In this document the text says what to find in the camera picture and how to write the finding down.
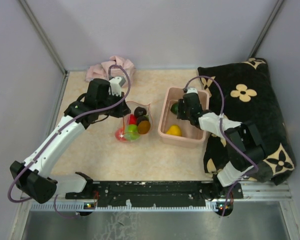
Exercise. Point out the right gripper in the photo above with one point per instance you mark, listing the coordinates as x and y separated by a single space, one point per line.
180 115

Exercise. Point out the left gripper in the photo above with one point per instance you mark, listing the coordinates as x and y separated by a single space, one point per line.
123 110

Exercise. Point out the dark green avocado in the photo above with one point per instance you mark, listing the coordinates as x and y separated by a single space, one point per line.
174 108

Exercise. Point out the dark plum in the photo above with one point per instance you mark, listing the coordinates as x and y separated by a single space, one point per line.
140 111
141 119

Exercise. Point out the clear zip top bag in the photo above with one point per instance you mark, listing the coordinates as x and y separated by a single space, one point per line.
132 105

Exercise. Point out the small red apple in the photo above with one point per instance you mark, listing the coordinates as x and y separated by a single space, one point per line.
120 134

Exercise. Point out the green apple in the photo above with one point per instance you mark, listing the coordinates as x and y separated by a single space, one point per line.
131 132

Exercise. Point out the yellow pear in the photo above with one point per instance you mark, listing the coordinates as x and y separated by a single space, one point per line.
174 130

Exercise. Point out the brown kiwi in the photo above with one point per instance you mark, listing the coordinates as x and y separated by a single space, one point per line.
143 127

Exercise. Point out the large red apple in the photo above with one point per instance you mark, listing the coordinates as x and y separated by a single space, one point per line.
132 120

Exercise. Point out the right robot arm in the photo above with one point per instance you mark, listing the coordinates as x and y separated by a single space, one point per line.
245 147

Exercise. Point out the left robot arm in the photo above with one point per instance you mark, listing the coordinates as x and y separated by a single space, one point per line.
33 175

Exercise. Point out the pink crumpled cloth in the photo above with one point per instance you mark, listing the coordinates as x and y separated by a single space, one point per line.
101 70

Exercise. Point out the black floral cushion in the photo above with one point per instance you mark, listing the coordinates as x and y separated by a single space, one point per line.
249 96

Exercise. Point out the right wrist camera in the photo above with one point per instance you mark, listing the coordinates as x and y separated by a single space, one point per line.
190 90

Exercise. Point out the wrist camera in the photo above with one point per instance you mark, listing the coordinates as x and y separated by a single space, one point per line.
190 90
116 84

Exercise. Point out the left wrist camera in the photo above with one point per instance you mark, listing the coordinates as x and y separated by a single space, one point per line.
116 84

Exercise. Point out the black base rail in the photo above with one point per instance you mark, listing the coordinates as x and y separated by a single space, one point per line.
151 193

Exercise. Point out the right metal frame post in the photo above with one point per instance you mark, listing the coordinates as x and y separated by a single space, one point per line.
279 4

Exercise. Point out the metal frame post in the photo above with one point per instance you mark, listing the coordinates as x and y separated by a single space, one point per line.
279 4
42 35

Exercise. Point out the left metal frame post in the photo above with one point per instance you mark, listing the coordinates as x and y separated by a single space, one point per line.
42 35

